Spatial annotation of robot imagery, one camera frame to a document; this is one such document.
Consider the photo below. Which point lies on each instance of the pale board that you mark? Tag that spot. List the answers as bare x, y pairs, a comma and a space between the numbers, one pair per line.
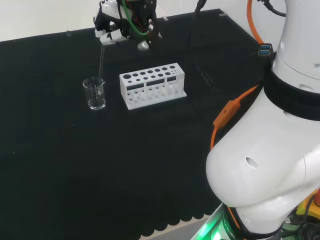
180, 231

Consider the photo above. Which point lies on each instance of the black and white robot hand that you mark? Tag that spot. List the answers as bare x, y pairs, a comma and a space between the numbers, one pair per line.
110, 10

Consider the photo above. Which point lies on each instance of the white test tube rack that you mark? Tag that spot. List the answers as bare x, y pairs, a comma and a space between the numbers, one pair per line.
140, 85

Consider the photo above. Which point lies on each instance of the black bench cloth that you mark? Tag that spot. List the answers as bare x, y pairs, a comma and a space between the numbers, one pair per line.
75, 162

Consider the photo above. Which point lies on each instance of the yellow stop button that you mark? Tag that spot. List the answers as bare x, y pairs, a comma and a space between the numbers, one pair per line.
303, 207

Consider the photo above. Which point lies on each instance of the clear glass rod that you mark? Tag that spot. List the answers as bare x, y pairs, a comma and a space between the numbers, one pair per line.
101, 62

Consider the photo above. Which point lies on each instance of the clear glass beaker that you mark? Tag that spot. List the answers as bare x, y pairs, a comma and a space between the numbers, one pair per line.
95, 103

